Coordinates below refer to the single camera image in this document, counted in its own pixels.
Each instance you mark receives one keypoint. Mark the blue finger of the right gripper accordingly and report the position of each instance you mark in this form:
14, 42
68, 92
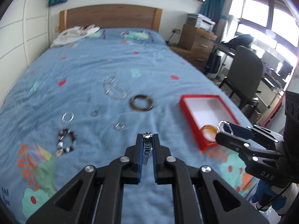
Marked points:
247, 152
249, 132

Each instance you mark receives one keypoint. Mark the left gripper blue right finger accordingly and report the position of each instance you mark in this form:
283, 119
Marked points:
200, 195

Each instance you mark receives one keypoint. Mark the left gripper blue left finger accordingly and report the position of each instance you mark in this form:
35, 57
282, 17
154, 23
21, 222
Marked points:
94, 195

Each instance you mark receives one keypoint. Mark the amber resin bangle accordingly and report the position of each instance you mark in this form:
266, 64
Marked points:
209, 133

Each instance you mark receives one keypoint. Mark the silver wrist watch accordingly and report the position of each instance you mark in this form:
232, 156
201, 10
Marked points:
147, 147

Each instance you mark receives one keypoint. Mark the dark tortoiseshell bangle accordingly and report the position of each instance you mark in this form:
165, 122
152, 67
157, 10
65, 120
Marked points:
141, 103

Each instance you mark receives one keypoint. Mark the red jewelry box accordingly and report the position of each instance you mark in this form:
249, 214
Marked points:
201, 110

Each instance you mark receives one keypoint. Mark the right hand blue white glove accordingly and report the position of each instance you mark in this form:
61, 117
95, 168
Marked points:
280, 199

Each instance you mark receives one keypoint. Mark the desk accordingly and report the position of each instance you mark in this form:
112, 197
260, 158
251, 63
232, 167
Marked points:
271, 78

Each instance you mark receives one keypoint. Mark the grey desk chair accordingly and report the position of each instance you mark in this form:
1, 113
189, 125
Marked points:
243, 78

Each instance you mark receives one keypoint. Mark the low wooden nightstand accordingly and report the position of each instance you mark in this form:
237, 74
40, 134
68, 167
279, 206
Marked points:
198, 60

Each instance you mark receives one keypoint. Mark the blue patterned bedspread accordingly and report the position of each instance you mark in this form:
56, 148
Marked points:
71, 108

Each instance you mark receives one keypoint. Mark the black backpack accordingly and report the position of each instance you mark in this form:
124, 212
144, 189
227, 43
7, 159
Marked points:
242, 40

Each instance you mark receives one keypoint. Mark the wooden drawer cabinet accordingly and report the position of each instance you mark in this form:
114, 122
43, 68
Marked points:
197, 40

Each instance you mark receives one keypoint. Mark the white printer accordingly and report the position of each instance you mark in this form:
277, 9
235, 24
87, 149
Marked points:
200, 21

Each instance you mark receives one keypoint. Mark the teal curtain right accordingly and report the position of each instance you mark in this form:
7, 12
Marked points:
213, 9

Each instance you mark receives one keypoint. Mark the white clothing on bed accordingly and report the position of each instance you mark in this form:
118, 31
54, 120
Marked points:
74, 34

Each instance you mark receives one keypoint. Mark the wooden headboard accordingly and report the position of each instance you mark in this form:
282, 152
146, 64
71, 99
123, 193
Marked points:
111, 16

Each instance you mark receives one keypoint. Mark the white wardrobe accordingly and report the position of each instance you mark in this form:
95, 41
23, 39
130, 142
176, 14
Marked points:
24, 37

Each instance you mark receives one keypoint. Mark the wall power socket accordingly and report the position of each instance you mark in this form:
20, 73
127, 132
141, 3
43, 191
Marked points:
177, 31

